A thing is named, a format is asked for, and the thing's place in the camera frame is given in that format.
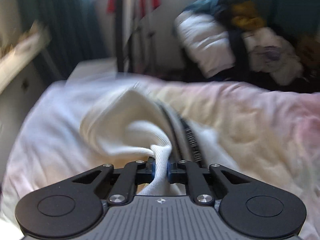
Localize metal folding stand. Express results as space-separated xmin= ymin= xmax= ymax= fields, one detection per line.
xmin=114 ymin=0 xmax=160 ymax=73

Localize bed with pink white sheet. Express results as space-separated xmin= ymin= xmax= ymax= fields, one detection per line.
xmin=0 ymin=60 xmax=320 ymax=240

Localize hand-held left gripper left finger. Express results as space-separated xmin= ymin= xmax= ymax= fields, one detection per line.
xmin=71 ymin=156 xmax=156 ymax=205

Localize white dressing table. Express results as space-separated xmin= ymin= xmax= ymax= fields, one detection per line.
xmin=0 ymin=21 xmax=54 ymax=135

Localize yellow garment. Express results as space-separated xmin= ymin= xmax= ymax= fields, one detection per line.
xmin=230 ymin=1 xmax=267 ymax=30

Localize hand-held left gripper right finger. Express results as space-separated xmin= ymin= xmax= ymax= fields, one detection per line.
xmin=167 ymin=159 xmax=252 ymax=205

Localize dark blue garment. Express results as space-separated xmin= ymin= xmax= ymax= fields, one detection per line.
xmin=220 ymin=5 xmax=249 ymax=65

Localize brown paper bag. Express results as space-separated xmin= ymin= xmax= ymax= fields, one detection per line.
xmin=299 ymin=34 xmax=320 ymax=65

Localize cream pants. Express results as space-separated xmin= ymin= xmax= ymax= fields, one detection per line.
xmin=80 ymin=90 xmax=225 ymax=197

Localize red cloth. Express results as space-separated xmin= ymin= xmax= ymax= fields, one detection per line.
xmin=107 ymin=0 xmax=160 ymax=14

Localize teal cloth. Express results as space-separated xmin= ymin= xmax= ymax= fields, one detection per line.
xmin=184 ymin=0 xmax=220 ymax=15

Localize white duvet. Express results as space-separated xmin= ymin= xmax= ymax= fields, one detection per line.
xmin=174 ymin=12 xmax=237 ymax=79

